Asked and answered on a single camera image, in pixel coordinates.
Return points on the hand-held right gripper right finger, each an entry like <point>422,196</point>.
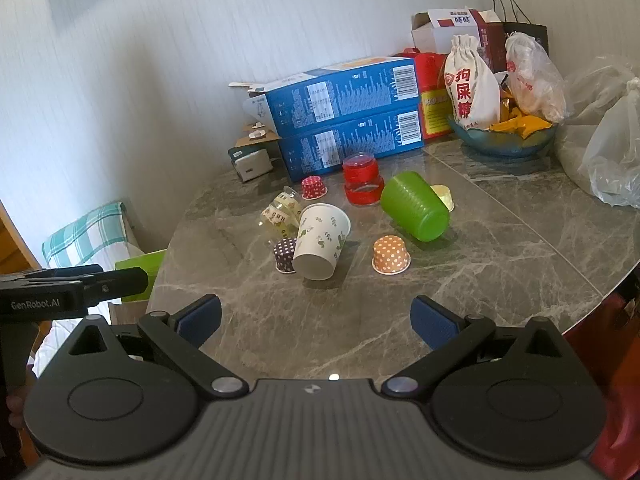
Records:
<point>434,322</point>

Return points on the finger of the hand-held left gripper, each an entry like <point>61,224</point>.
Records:
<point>117,282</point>
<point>65,272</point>

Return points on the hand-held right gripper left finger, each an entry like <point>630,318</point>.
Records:
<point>199,319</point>

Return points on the white leaf print paper cup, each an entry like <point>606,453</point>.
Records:
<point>320,242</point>

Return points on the orange polka dot paper cup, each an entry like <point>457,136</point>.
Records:
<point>391,256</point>

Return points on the brown polka dot paper cup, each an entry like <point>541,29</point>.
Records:
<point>285,255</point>

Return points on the green plastic cup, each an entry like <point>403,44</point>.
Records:
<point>417,207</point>

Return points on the small yellow cup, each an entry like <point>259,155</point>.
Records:
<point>444,197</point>

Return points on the clear printed plastic cup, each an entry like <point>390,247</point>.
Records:
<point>281,210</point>

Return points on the red polka dot paper cup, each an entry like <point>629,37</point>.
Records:
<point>314,187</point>

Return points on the person's left hand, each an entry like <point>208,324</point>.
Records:
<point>15,410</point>

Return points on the green box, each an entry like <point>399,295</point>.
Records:
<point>142,272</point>

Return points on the plaid cushion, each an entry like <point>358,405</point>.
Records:
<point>85,237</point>

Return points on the wooden furniture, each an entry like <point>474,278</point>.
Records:
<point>15,245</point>

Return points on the red plastic jar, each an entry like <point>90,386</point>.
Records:
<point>361,169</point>
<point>364,194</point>

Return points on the small charger box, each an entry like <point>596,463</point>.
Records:
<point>252,164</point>

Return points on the blue glass bowl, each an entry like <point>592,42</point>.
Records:
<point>500,142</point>

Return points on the brown cardboard packaging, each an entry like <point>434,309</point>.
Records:
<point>257,134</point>

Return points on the blue cardboard box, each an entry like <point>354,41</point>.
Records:
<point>350,147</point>
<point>340,92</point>

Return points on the orange snack packets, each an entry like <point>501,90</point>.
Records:
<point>525,124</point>

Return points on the red tin box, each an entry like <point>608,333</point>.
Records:
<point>430,95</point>

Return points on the white cloth pouch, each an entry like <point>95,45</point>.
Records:
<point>470,85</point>

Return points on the white plastic bag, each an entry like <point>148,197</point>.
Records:
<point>610,145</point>

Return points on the red print plastic bag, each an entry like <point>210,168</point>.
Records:
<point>535,80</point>

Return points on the dark red box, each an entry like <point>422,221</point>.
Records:
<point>492,40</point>

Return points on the white cardboard box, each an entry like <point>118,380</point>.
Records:
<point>435,30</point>

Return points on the black paper bag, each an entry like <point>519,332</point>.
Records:
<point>535,32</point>

